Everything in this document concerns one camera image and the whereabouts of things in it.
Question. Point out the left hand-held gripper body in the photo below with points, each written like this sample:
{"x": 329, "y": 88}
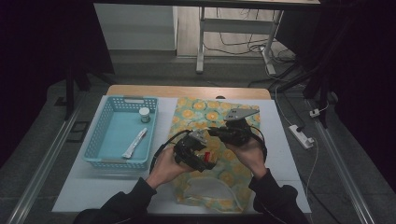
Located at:
{"x": 183, "y": 149}

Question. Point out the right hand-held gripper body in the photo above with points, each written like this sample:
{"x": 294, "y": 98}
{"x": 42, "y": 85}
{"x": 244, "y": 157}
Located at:
{"x": 238, "y": 133}

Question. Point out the orange floral tote bag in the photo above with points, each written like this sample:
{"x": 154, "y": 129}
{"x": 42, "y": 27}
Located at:
{"x": 202, "y": 113}

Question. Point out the white tube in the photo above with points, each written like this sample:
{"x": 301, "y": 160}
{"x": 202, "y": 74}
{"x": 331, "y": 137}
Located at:
{"x": 134, "y": 143}

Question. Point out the small jar with white lid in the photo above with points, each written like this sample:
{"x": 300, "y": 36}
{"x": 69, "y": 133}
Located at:
{"x": 144, "y": 115}

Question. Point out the blue plastic basket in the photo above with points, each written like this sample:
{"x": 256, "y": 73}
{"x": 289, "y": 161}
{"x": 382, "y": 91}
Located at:
{"x": 118, "y": 137}

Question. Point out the person's left hand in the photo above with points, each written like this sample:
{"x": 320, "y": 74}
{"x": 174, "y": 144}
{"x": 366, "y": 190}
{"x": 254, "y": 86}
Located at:
{"x": 165, "y": 166}

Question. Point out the person's right hand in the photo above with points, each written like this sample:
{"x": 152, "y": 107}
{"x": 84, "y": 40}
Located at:
{"x": 252, "y": 155}

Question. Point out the black table grommet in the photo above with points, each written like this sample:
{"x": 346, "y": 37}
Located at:
{"x": 220, "y": 97}

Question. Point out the white power strip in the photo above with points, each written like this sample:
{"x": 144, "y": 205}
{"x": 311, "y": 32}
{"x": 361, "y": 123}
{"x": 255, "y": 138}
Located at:
{"x": 300, "y": 136}

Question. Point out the small white adapter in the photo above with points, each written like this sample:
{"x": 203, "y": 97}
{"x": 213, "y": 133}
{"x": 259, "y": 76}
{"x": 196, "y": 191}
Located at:
{"x": 315, "y": 113}

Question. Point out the black metal stand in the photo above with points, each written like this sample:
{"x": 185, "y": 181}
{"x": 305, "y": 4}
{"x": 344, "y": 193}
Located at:
{"x": 323, "y": 93}
{"x": 70, "y": 93}

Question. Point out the white table mat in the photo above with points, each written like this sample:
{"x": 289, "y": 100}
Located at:
{"x": 93, "y": 193}

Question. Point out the black floor plate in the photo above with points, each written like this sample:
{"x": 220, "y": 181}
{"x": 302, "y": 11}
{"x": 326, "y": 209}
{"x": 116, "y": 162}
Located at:
{"x": 77, "y": 132}

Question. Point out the white cabinet panel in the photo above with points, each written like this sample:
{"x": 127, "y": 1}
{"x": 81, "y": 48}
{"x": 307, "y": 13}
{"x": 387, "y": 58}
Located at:
{"x": 134, "y": 28}

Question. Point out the white desk frame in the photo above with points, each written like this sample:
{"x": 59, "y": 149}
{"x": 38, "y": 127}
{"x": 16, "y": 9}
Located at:
{"x": 236, "y": 25}

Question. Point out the aluminium rail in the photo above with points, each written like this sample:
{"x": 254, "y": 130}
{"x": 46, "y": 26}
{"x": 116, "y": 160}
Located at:
{"x": 46, "y": 165}
{"x": 342, "y": 174}

